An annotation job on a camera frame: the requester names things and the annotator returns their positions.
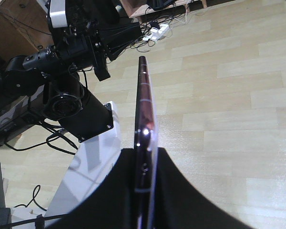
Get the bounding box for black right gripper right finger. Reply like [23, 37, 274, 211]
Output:
[154, 148, 251, 229]

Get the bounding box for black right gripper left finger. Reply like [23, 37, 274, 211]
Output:
[46, 148, 135, 229]

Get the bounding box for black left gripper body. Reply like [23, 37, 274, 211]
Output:
[49, 0, 143, 81]

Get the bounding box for black smartphone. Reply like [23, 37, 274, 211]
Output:
[133, 56, 158, 229]

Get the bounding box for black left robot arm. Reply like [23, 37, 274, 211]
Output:
[0, 0, 142, 229]

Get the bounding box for white power strip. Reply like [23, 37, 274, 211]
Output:
[142, 24, 170, 42]

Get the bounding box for black wifi router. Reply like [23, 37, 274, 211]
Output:
[146, 0, 176, 10]

